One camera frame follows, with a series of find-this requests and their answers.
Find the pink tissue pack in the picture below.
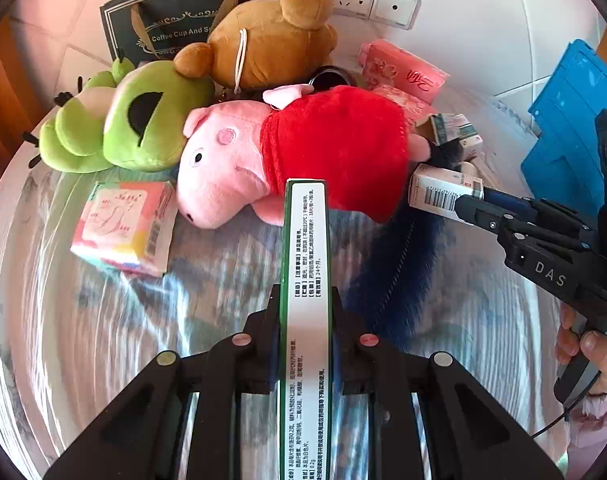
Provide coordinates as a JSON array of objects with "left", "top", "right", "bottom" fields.
[
  {"left": 372, "top": 84, "right": 437, "bottom": 132},
  {"left": 359, "top": 39, "right": 450, "bottom": 104}
]

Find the person right hand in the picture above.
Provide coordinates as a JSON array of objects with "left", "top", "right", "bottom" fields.
[{"left": 555, "top": 304, "right": 607, "bottom": 396}]

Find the brown bear plush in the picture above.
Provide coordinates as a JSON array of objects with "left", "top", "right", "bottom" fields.
[{"left": 174, "top": 0, "right": 338, "bottom": 93}]

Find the black coffee cup gift box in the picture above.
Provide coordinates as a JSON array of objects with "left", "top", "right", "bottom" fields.
[{"left": 98, "top": 0, "right": 296, "bottom": 68}]

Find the long green white medicine box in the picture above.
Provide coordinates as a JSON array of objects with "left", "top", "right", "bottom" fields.
[{"left": 279, "top": 179, "right": 333, "bottom": 479}]

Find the small colourful tissue pack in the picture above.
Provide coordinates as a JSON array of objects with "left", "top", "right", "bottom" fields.
[{"left": 70, "top": 181, "right": 178, "bottom": 278}]

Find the green frog plush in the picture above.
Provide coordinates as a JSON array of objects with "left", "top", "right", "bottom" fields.
[{"left": 24, "top": 56, "right": 215, "bottom": 174}]

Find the green white small box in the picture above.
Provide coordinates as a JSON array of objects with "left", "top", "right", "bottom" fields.
[{"left": 415, "top": 114, "right": 483, "bottom": 162}]

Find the blue plastic storage crate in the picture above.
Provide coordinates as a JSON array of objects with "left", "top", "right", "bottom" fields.
[{"left": 521, "top": 39, "right": 607, "bottom": 218}]

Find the pink pig plush red dress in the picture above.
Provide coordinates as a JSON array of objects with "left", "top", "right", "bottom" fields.
[{"left": 177, "top": 84, "right": 430, "bottom": 230}]

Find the white barcode medicine box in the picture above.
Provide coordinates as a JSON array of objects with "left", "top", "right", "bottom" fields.
[{"left": 407, "top": 164, "right": 485, "bottom": 222}]

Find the dark blue fur tail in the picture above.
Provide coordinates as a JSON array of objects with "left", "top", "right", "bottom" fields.
[{"left": 343, "top": 140, "right": 467, "bottom": 346}]

